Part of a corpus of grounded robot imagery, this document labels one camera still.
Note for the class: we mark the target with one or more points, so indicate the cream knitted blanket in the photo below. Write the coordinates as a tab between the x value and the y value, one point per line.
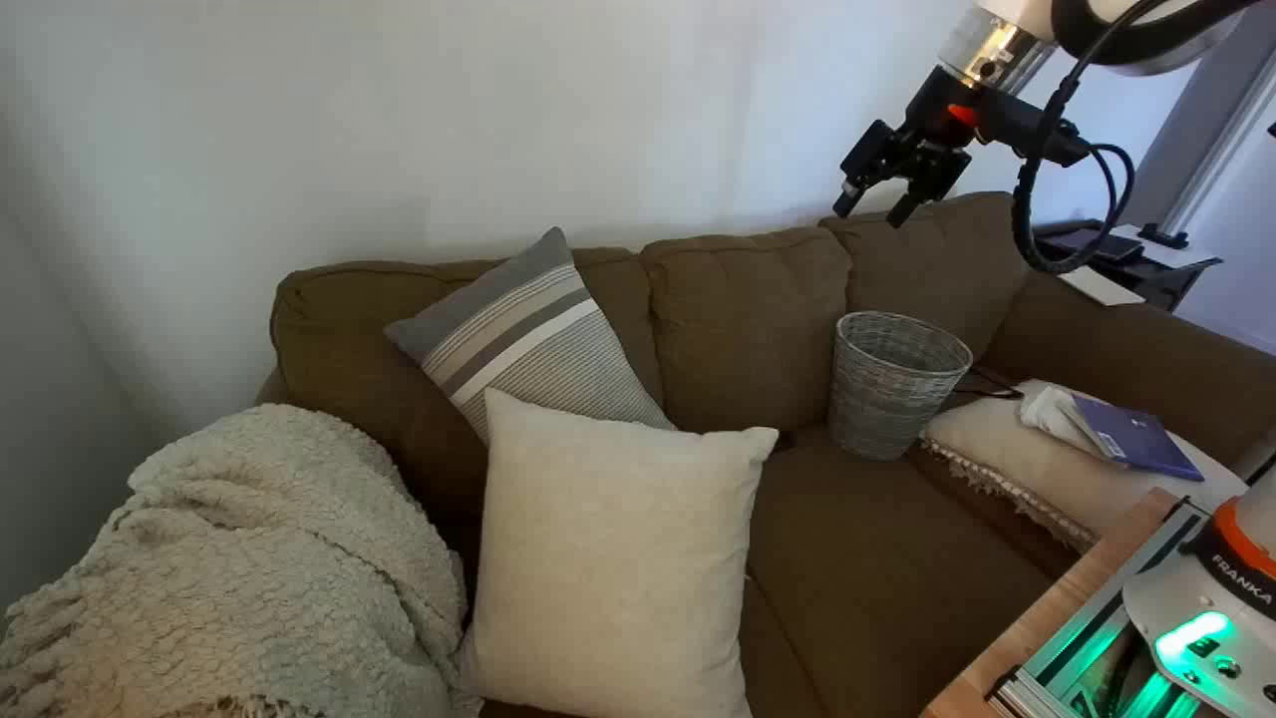
261	568

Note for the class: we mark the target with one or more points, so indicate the cream square pillow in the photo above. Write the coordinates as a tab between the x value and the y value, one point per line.
611	562

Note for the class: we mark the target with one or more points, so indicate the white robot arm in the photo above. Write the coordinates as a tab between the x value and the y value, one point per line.
1003	41

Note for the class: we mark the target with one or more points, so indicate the blue book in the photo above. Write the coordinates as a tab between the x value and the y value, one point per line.
1129	436

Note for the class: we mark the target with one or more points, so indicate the white paper booklet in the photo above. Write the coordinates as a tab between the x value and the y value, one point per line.
1051	414

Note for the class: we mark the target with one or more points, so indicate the gray striped pillow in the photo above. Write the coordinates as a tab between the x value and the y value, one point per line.
535	331

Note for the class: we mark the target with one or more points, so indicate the brown fabric sofa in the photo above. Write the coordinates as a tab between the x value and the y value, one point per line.
871	585

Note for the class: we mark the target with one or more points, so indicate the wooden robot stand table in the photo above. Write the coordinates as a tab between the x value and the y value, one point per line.
975	686

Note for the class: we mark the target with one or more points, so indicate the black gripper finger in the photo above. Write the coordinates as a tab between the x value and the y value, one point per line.
902	209
846	198

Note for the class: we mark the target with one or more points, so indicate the cream fringed flat cushion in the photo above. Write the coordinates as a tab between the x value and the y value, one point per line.
1066	492

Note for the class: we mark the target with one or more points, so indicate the black side table items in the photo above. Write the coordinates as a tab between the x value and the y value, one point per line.
1140	255

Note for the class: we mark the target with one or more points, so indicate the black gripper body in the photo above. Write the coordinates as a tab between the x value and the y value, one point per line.
930	145

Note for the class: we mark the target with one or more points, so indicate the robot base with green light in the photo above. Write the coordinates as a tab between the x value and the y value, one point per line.
1186	628

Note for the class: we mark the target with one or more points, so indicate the gray woven basket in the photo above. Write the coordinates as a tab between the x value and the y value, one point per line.
890	375

